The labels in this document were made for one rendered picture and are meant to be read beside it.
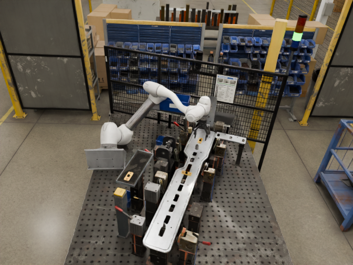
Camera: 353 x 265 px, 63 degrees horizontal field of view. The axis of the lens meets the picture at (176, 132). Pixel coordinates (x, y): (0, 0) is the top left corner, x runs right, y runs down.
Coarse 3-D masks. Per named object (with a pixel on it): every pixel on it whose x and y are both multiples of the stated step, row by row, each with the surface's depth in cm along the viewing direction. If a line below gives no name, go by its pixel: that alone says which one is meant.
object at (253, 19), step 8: (256, 16) 529; (264, 16) 532; (248, 24) 548; (256, 24) 505; (264, 24) 486; (272, 24) 488; (288, 24) 493; (312, 24) 501; (320, 24) 504; (320, 32) 495; (320, 40) 504; (312, 64) 529; (312, 72) 538; (304, 88) 558; (304, 96) 567
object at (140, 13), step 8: (104, 0) 808; (112, 0) 809; (120, 0) 809; (128, 0) 810; (136, 0) 810; (144, 0) 811; (152, 0) 811; (120, 8) 822; (128, 8) 823; (136, 8) 823; (144, 8) 824; (152, 8) 824; (136, 16) 836; (144, 16) 836; (152, 16) 837
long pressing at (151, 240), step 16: (192, 144) 263; (208, 144) 264; (176, 176) 228; (192, 176) 228; (176, 192) 214; (160, 208) 201; (176, 208) 202; (160, 224) 190; (176, 224) 191; (144, 240) 179; (160, 240) 180
